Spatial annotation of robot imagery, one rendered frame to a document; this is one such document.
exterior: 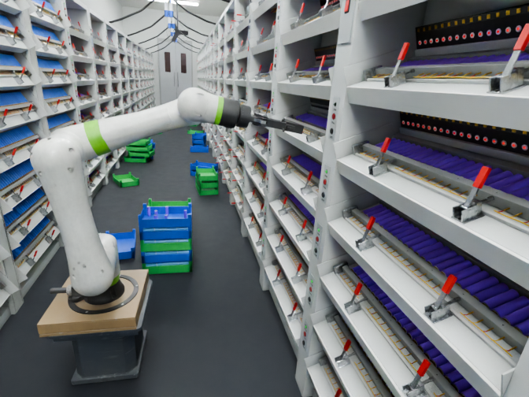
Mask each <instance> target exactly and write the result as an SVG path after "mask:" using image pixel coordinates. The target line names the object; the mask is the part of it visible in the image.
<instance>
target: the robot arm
mask: <svg viewBox="0 0 529 397"><path fill-rule="evenodd" d="M250 122H252V124H253V125H255V126H262V127H270V128H277V129H281V130H283V132H285V131H288V132H294V133H298V134H302V132H303V129H304V126H302V125H300V124H294V123H290V122H287V121H284V119H282V120H281V121H280V120H276V119H272V118H268V117H266V116H263V115H260V114H259V113H254V115H253V114H251V107H250V106H246V105H243V104H240V103H239V101H237V100H235V97H232V99H230V98H225V97H221V96H217V95H213V94H210V93H209V92H206V91H203V90H202V89H200V88H197V87H190V88H187V89H186V90H184V91H183V92H182V93H181V94H180V95H179V97H178V99H176V100H174V101H171V102H168V103H165V104H163V105H160V106H156V107H154V108H150V109H145V110H143V111H139V112H136V113H129V114H125V115H121V116H116V117H108V118H103V119H99V120H95V121H88V122H84V123H81V124H75V125H72V126H68V127H65V128H60V129H58V130H56V131H54V132H52V133H51V134H50V136H49V137H47V138H45V139H41V140H40V141H38V142H37V143H36V144H35V145H34V146H33V147H32V149H31V153H30V160H31V165H32V167H33V169H34V170H35V172H36V174H37V176H38V178H39V180H40V183H41V185H42V186H43V189H44V191H45V192H46V196H47V198H48V200H49V202H50V205H51V207H52V210H53V212H54V216H55V218H56V221H57V225H58V227H59V230H60V233H61V238H62V240H63V244H64V247H65V253H66V257H67V261H68V269H69V275H70V280H71V284H70V285H69V286H68V287H66V288H51V289H50V294H60V293H66V294H67V295H69V296H72V302H80V301H82V300H85V302H87V303H89V304H91V305H103V304H107V303H110V302H113V301H115V300H117V299H119V297H121V296H122V294H123V293H124V290H125V288H124V284H123V283H122V282H121V280H120V262H119V255H118V248H117V240H116V238H115V237H114V236H112V235H110V234H106V233H98V230H97V228H96V225H95V222H94V218H93V215H92V212H91V206H90V203H89V199H88V196H87V189H86V184H85V179H84V174H83V163H82V162H83V161H87V160H90V159H92V158H96V157H99V156H101V155H103V154H107V153H109V152H111V151H114V150H117V149H119V148H121V147H124V146H127V145H128V144H130V143H133V142H136V141H138V140H140V139H144V138H146V137H149V136H152V135H156V134H158V133H162V132H166V131H170V130H173V129H177V128H183V127H187V126H191V125H196V124H200V123H209V124H216V125H220V126H224V127H225V128H226V130H225V132H228V129H229V128H230V129H232V128H234V127H235V126H236V127H240V128H247V127H248V125H249V123H250Z"/></svg>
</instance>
